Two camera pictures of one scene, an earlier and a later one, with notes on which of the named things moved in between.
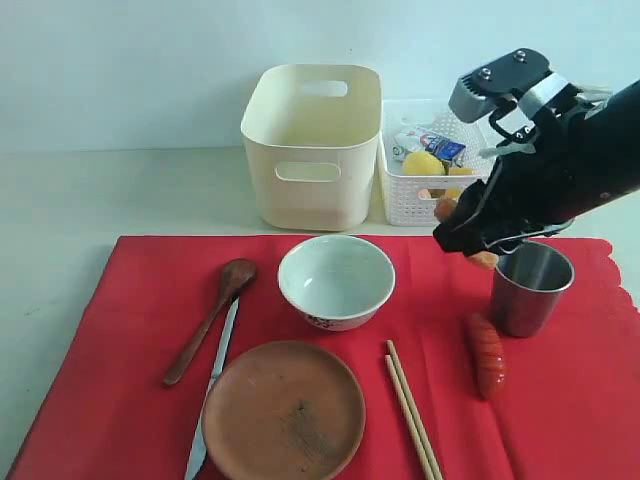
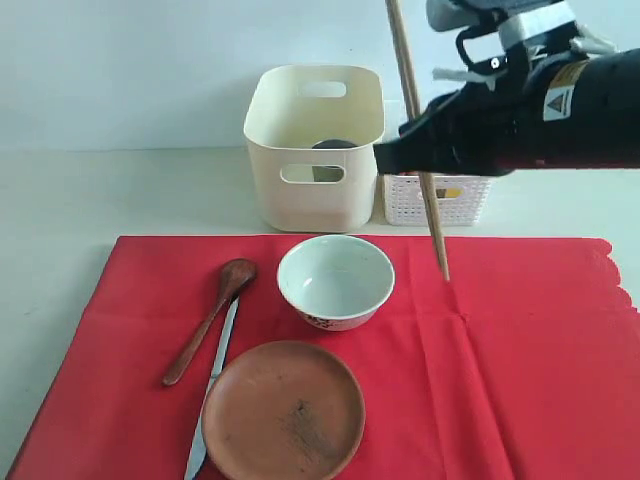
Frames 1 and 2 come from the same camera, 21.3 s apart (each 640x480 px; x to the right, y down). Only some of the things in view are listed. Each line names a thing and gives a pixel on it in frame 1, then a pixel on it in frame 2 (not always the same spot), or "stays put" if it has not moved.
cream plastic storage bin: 313,132 stays put
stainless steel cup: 529,284 -> 324,173
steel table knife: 199,455 stays put
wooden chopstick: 433,460 -> 395,13
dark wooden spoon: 236,273 stays put
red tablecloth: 560,405 stays put
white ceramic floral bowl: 336,282 stays put
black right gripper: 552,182 -> 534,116
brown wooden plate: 284,411 stays put
